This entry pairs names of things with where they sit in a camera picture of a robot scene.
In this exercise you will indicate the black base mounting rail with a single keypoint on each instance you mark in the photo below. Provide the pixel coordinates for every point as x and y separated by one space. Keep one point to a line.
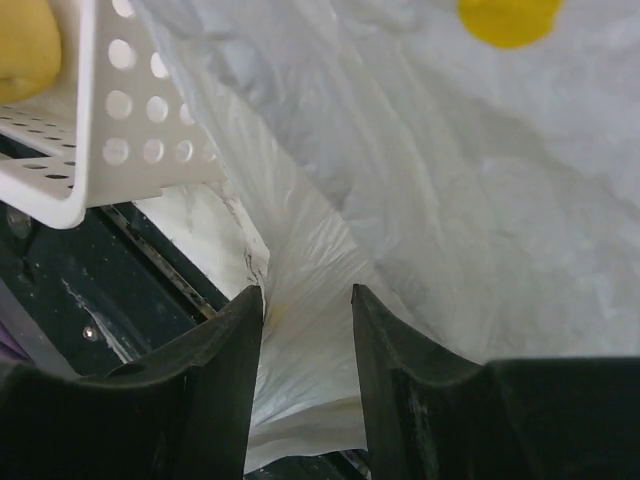
85 301

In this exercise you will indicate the white perforated plastic tray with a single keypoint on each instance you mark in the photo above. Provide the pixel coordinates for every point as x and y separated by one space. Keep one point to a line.
122 133

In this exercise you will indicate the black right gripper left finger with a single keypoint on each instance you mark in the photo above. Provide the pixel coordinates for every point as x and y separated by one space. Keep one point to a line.
182 411

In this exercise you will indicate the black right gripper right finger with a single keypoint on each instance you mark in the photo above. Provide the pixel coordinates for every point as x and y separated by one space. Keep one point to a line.
431 414

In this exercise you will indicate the yellow fake pear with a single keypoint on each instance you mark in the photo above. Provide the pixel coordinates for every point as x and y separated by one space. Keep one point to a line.
31 50

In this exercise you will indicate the white plastic bag lemon print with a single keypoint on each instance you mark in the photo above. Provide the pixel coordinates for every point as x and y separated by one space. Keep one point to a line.
475 163

